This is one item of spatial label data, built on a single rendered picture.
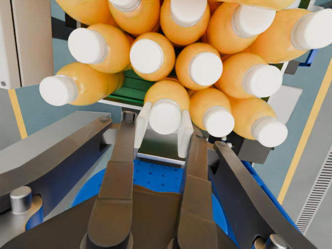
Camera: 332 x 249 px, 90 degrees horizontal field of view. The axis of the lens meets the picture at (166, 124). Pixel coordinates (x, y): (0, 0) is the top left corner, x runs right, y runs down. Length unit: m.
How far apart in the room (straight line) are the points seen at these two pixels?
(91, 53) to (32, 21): 0.15
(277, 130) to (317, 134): 1.65
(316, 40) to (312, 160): 1.81
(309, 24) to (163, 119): 0.19
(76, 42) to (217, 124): 0.20
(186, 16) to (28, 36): 0.25
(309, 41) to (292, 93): 0.34
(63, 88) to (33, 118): 1.61
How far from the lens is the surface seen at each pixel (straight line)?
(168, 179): 0.40
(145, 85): 0.45
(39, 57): 0.38
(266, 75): 0.24
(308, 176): 2.13
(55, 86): 0.27
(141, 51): 0.22
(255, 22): 0.24
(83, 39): 0.24
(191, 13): 0.22
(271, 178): 1.95
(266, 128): 0.26
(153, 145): 0.37
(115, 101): 0.39
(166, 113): 0.19
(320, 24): 0.27
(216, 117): 0.23
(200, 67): 0.22
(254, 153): 0.43
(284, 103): 0.59
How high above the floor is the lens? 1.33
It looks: 69 degrees down
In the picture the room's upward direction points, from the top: 174 degrees counter-clockwise
